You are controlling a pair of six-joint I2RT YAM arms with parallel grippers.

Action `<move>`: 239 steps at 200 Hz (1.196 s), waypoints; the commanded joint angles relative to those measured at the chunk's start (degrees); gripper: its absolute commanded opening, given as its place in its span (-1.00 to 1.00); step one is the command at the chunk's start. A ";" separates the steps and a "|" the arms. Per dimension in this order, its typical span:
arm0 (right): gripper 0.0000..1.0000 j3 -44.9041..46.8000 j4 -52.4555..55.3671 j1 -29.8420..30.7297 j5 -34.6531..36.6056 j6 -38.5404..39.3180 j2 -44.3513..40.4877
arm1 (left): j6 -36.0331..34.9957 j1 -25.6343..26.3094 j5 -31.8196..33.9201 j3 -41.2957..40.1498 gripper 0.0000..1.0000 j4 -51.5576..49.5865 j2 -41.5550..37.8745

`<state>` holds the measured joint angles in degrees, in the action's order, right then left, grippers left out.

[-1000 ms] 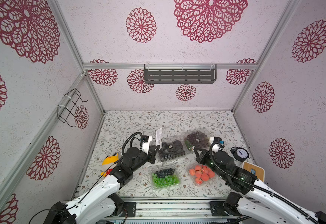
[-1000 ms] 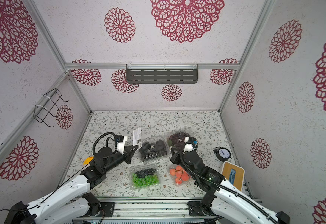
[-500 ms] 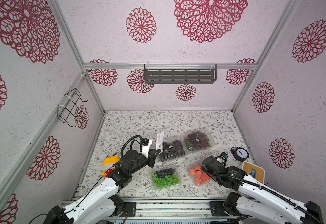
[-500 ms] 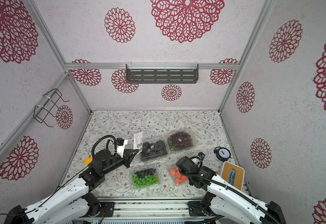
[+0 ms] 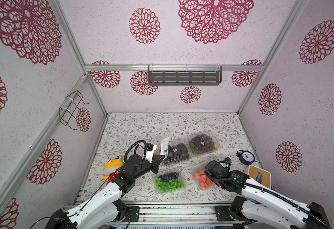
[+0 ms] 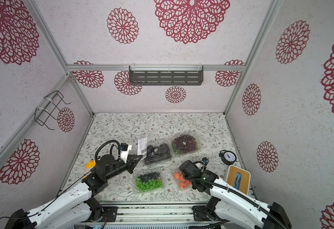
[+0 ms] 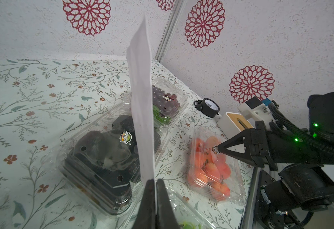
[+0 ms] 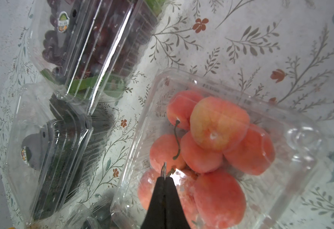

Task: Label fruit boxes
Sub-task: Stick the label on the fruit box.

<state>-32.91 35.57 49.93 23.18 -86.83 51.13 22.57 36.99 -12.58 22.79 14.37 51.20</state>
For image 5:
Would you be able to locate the green grape blueberry clamshell box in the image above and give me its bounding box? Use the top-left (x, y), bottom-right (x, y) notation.
top-left (153, 169), bottom-right (186, 195)

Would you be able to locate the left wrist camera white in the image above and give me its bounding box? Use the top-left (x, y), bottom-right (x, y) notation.
top-left (144, 143), bottom-right (157, 163)

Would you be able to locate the yellow red plush toy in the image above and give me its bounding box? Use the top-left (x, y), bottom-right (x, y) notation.
top-left (103, 156), bottom-right (123, 181)

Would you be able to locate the floral table mat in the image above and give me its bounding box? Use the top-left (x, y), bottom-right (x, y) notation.
top-left (77, 113), bottom-right (252, 203)

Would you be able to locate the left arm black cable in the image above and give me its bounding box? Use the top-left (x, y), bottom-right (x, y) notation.
top-left (123, 139), bottom-right (148, 161)

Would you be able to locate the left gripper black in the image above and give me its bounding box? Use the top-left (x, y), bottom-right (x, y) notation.
top-left (134, 155), bottom-right (165, 181)

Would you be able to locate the purple grape clamshell box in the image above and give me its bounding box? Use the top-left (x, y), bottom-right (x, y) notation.
top-left (188, 133), bottom-right (220, 155)

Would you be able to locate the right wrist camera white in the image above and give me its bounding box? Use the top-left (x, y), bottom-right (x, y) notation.
top-left (223, 157), bottom-right (232, 170)

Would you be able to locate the grey wall shelf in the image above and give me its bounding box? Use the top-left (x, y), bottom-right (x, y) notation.
top-left (147, 65), bottom-right (222, 86)

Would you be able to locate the black alarm clock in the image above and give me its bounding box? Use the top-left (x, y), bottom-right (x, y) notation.
top-left (236, 150), bottom-right (256, 166)

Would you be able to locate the white sticker label sheet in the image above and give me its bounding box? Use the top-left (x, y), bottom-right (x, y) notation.
top-left (160, 137), bottom-right (169, 157)

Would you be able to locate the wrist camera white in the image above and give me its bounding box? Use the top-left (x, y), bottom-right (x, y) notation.
top-left (223, 157), bottom-right (232, 170)
top-left (144, 143), bottom-right (157, 163)

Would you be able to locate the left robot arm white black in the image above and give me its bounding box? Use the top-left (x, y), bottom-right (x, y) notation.
top-left (45, 155), bottom-right (165, 229)

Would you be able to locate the black wire wall rack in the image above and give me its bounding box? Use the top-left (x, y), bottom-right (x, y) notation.
top-left (58, 90), bottom-right (90, 131)

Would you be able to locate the blackberry clamshell box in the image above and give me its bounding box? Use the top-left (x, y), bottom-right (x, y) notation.
top-left (163, 142), bottom-right (190, 166)

